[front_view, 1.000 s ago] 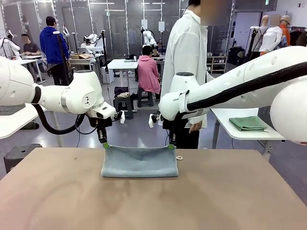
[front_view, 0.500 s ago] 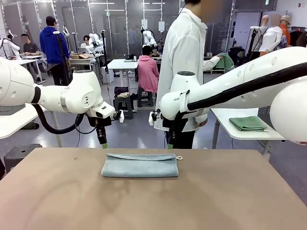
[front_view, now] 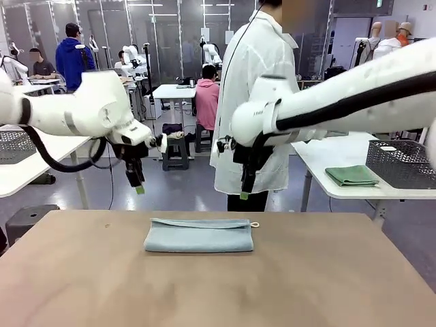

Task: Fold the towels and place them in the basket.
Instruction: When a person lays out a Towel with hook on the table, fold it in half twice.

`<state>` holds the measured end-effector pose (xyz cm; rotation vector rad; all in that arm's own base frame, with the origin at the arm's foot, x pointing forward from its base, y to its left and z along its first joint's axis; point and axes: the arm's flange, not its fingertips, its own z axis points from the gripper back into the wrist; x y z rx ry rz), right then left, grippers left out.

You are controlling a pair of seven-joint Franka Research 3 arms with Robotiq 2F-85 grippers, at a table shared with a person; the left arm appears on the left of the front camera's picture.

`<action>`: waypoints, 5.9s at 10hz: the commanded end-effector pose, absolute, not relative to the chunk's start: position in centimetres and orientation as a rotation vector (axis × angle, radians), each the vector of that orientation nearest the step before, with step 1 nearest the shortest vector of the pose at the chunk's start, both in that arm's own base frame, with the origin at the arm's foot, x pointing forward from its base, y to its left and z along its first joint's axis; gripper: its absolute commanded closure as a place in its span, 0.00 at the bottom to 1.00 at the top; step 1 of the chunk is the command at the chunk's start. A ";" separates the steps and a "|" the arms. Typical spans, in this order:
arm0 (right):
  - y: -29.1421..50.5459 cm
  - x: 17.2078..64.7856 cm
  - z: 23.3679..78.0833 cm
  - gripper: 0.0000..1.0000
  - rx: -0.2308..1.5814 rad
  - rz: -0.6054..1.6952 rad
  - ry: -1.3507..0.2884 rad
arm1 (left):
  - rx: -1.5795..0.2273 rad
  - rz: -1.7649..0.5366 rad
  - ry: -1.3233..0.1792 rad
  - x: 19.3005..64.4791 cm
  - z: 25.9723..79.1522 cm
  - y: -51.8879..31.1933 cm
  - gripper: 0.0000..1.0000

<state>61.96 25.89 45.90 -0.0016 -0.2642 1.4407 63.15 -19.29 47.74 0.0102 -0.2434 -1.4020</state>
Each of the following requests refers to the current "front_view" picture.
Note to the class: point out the green folded towel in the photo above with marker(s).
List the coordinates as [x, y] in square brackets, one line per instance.
[352, 175]

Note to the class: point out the person in blue hoodie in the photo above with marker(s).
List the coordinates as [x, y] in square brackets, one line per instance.
[69, 58]

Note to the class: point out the pile of dark clothes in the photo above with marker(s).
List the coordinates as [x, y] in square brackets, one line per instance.
[172, 128]

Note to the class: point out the mannequin with beige hat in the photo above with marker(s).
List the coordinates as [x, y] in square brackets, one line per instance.
[405, 34]

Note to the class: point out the white table with rounded corners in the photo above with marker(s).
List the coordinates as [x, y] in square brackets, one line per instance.
[340, 194]

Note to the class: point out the person in pink hoodie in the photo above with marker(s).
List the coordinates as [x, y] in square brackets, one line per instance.
[207, 102]

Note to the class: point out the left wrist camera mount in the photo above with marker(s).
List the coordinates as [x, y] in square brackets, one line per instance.
[160, 143]

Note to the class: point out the dark green bag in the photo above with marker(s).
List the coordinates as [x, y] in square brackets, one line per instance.
[42, 178]

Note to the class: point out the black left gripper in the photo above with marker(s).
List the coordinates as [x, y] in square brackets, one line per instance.
[133, 160]

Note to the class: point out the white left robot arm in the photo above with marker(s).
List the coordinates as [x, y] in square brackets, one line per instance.
[51, 112]

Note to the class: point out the seated person in white shirt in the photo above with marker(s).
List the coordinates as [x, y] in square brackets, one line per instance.
[120, 58]

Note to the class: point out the black tripod pole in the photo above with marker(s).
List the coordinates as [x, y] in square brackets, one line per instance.
[83, 58]

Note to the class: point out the black luggage bag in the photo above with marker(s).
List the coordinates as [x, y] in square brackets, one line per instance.
[335, 72]

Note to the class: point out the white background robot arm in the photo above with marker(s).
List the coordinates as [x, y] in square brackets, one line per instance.
[131, 54]
[211, 51]
[15, 66]

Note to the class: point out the grey plastic step stool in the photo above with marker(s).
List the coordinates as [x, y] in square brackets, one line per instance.
[175, 156]
[204, 139]
[30, 219]

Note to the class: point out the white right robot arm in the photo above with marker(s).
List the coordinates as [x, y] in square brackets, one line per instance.
[252, 116]

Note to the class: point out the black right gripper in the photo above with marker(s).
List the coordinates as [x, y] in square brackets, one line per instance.
[250, 156]

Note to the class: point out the seated person in grey shirt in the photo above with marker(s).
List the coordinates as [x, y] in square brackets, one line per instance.
[42, 68]

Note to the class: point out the dark grey perforated basket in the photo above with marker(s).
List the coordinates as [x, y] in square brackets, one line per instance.
[398, 163]

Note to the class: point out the white background desk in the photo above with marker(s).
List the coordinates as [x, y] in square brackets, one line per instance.
[173, 91]

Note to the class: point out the light grey perforated basket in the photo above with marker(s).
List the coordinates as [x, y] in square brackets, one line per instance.
[15, 150]

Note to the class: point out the light blue towel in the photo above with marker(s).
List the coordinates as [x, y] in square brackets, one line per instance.
[201, 238]

